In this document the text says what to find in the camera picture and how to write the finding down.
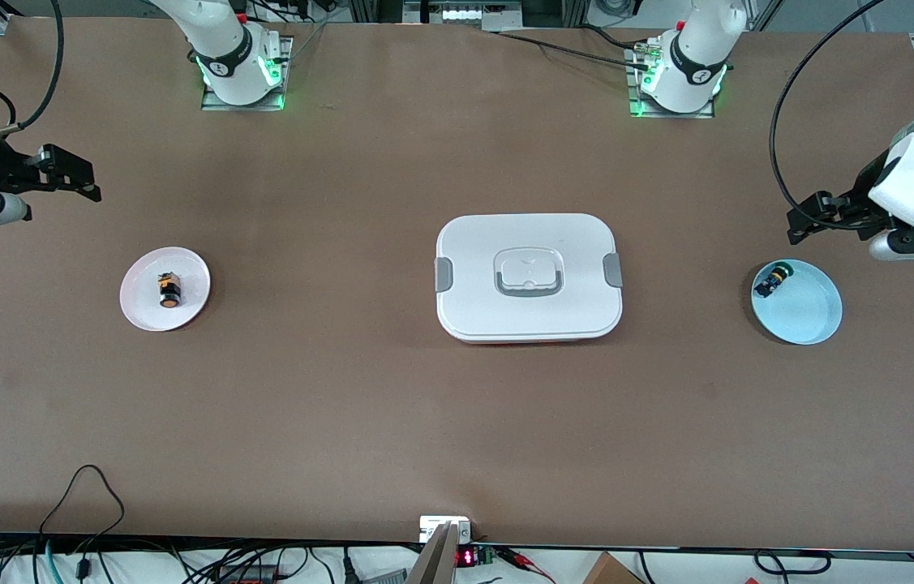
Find white lunch box grey clasps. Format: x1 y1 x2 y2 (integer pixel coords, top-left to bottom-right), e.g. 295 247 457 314
434 213 624 346

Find brown cardboard box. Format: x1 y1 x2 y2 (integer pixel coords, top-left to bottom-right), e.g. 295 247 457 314
582 552 646 584

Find small black blue cylinder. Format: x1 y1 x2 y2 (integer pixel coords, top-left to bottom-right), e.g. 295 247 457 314
753 261 798 299

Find light blue round plate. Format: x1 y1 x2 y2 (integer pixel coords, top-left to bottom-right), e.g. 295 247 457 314
751 260 843 346

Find pale pink round plate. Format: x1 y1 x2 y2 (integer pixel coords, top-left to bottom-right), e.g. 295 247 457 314
119 247 212 333

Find black orange power adapter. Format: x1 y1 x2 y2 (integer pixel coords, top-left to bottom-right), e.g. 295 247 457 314
213 564 279 584

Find red clip leads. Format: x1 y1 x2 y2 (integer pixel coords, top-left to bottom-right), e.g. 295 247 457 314
497 546 559 583

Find aluminium profile bar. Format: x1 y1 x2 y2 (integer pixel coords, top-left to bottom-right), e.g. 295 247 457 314
404 522 461 584

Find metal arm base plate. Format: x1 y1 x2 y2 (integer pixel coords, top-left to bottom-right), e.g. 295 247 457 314
201 35 295 112
625 45 717 120

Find grey cable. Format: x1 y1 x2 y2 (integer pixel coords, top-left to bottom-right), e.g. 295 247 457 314
285 23 332 62

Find short black table cable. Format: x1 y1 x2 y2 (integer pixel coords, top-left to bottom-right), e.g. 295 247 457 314
582 24 648 51

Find thin black looped cable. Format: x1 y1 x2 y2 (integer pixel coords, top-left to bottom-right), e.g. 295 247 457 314
39 464 127 543

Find long black table cable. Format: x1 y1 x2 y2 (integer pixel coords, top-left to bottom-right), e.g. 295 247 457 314
496 31 654 70

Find black coiled cable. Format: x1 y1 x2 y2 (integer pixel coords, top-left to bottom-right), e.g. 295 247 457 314
753 549 832 584

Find white bracket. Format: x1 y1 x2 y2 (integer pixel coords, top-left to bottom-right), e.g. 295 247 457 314
419 516 472 544

